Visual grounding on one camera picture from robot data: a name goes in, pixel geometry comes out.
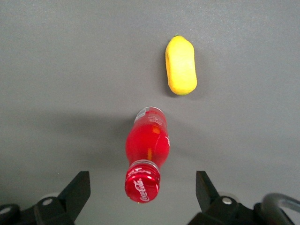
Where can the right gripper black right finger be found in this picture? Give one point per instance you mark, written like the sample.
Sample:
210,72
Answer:
211,199

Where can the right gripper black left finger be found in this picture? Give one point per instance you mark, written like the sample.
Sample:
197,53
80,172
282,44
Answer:
70,199

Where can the red coke bottle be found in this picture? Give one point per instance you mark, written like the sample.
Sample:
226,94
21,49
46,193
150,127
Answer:
147,150

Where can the yellow toy lemon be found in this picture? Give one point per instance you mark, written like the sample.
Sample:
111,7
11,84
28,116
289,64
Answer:
181,68

